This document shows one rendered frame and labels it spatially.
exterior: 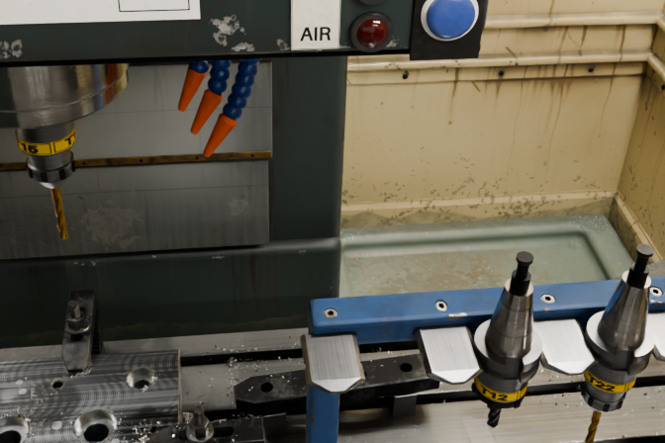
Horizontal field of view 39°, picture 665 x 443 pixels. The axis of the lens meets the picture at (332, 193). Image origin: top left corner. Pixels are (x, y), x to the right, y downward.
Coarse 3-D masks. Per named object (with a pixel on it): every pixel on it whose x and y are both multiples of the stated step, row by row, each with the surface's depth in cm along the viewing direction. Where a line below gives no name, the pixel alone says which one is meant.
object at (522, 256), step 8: (520, 256) 81; (528, 256) 81; (520, 264) 82; (528, 264) 81; (520, 272) 82; (528, 272) 83; (512, 280) 83; (520, 280) 82; (528, 280) 82; (512, 288) 83; (520, 288) 82; (528, 288) 83
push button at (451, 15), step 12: (444, 0) 57; (456, 0) 57; (468, 0) 57; (432, 12) 57; (444, 12) 57; (456, 12) 57; (468, 12) 57; (432, 24) 57; (444, 24) 57; (456, 24) 57; (468, 24) 58; (444, 36) 58; (456, 36) 58
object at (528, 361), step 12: (480, 336) 88; (480, 348) 86; (540, 348) 87; (480, 360) 87; (492, 360) 85; (504, 360) 85; (516, 360) 86; (528, 360) 85; (492, 372) 86; (504, 372) 85; (516, 372) 87; (528, 372) 87
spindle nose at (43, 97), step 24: (0, 72) 70; (24, 72) 70; (48, 72) 71; (72, 72) 72; (96, 72) 74; (120, 72) 77; (0, 96) 71; (24, 96) 71; (48, 96) 72; (72, 96) 73; (96, 96) 75; (0, 120) 73; (24, 120) 73; (48, 120) 73; (72, 120) 75
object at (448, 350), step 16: (416, 336) 89; (432, 336) 89; (448, 336) 89; (464, 336) 89; (432, 352) 87; (448, 352) 87; (464, 352) 87; (432, 368) 86; (448, 368) 86; (464, 368) 86; (480, 368) 86
